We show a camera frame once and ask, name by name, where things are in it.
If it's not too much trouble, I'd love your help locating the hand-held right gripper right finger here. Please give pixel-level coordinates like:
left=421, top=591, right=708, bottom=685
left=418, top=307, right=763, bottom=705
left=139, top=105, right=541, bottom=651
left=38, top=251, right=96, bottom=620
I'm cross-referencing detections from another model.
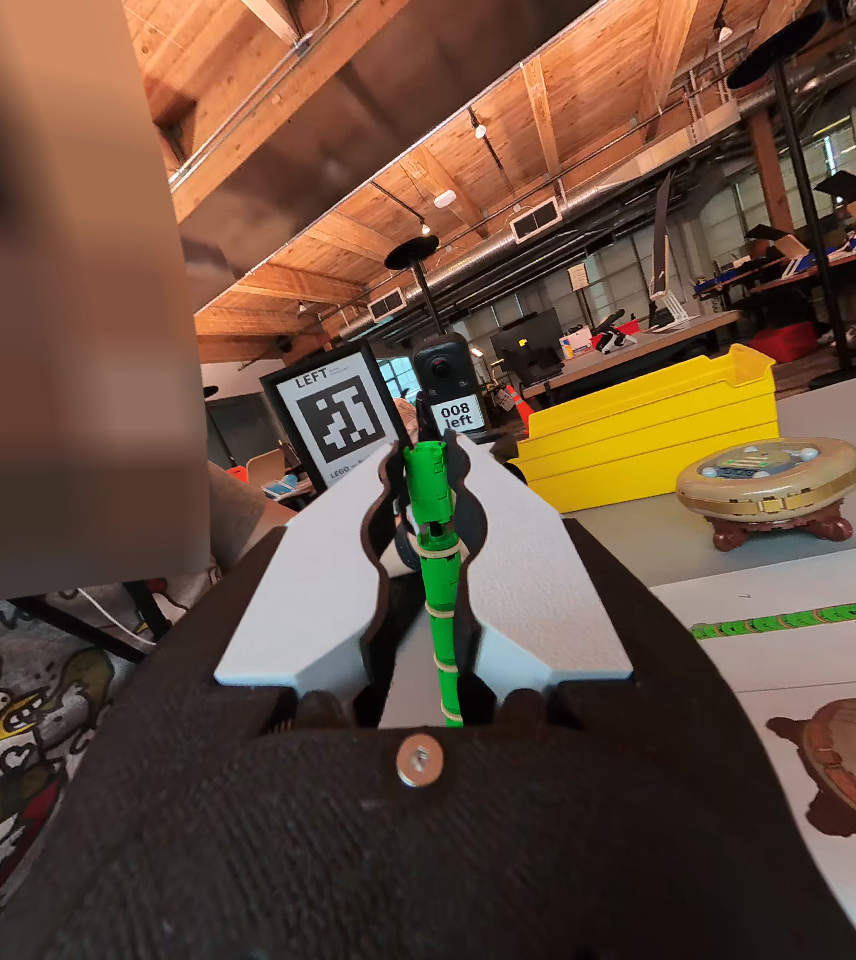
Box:
left=444, top=431, right=634, bottom=727

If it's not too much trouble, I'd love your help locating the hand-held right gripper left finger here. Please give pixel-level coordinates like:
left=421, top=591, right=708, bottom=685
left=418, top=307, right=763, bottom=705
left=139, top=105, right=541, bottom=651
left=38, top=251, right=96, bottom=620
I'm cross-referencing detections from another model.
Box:
left=214, top=442, right=402, bottom=729

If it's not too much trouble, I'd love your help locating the long green brick bamboo stalk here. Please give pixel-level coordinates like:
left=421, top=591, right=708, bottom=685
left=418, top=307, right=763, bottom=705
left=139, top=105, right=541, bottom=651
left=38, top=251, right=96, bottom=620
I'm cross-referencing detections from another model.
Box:
left=417, top=523, right=468, bottom=729

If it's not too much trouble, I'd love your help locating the short green brick bamboo segment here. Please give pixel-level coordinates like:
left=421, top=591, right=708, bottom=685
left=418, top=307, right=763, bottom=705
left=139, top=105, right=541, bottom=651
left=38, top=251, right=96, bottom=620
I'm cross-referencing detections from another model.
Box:
left=402, top=441, right=449, bottom=530

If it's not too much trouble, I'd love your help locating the person's left forearm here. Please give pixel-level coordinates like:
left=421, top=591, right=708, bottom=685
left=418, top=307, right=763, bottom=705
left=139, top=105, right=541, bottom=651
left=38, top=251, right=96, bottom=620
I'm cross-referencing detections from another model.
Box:
left=206, top=461, right=305, bottom=575

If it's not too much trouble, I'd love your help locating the grey desk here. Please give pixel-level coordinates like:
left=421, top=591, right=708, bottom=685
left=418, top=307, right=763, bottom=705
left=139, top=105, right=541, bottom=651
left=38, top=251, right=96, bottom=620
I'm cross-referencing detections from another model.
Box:
left=379, top=371, right=856, bottom=729

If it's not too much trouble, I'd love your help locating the black pole stand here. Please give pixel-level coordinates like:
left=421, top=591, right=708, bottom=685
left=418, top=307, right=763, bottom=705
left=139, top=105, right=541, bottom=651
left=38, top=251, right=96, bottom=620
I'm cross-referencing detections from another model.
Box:
left=384, top=235, right=449, bottom=336
left=726, top=10, right=856, bottom=393

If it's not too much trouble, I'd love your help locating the black monitor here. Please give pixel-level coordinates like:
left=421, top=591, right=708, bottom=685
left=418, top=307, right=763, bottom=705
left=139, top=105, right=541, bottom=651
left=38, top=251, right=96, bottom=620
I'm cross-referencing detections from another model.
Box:
left=488, top=306, right=566, bottom=384

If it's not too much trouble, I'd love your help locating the black framed marker sign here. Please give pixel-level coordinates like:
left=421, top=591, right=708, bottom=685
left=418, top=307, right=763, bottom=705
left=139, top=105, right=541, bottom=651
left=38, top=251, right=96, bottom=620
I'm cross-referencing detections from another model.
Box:
left=258, top=340, right=415, bottom=498

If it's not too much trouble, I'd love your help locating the white and black device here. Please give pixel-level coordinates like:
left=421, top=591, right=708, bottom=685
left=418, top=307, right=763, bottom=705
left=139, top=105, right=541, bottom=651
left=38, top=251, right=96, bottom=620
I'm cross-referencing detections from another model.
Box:
left=595, top=309, right=640, bottom=355

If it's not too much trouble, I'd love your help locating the yellow plastic bin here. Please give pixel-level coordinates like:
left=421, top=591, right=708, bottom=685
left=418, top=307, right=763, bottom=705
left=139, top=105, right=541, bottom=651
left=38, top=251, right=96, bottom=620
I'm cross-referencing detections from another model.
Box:
left=518, top=420, right=781, bottom=516
left=527, top=343, right=778, bottom=444
left=514, top=388, right=780, bottom=468

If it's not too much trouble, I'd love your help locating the background work table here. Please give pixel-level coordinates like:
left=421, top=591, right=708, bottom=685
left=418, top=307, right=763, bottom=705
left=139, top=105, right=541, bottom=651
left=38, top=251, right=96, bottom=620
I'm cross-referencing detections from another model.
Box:
left=520, top=309, right=744, bottom=400

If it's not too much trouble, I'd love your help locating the tan round brick pot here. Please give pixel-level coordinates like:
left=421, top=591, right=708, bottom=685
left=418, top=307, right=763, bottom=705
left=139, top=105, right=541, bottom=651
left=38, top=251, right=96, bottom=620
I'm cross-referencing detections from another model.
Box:
left=674, top=438, right=856, bottom=553

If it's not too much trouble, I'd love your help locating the building instruction booklet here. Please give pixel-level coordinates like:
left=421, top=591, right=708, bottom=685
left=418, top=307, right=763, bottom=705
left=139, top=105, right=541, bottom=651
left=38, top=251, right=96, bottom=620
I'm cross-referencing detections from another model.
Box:
left=649, top=540, right=856, bottom=960

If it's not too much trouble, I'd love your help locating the person's grey printed shirt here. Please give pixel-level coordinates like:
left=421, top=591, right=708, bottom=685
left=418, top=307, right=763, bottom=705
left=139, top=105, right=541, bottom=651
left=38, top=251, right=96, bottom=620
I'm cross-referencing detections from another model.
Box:
left=0, top=562, right=224, bottom=960

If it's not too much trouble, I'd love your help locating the red plastic container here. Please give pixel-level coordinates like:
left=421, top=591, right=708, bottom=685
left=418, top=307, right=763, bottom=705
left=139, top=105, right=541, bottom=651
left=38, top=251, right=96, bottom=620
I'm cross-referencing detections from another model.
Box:
left=745, top=320, right=820, bottom=366

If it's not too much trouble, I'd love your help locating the silver ventilation duct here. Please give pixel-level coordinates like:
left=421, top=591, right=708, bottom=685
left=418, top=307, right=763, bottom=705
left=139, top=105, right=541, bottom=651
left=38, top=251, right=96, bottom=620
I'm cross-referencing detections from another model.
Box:
left=336, top=174, right=663, bottom=340

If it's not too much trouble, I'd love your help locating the thin white cable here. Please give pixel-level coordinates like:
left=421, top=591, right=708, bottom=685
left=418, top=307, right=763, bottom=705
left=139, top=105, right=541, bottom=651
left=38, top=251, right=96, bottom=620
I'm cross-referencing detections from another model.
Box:
left=75, top=586, right=160, bottom=648

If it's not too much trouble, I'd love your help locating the black strap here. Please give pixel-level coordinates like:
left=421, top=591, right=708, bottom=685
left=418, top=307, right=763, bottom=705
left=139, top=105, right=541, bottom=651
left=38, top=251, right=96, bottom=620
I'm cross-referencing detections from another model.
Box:
left=6, top=580, right=175, bottom=666

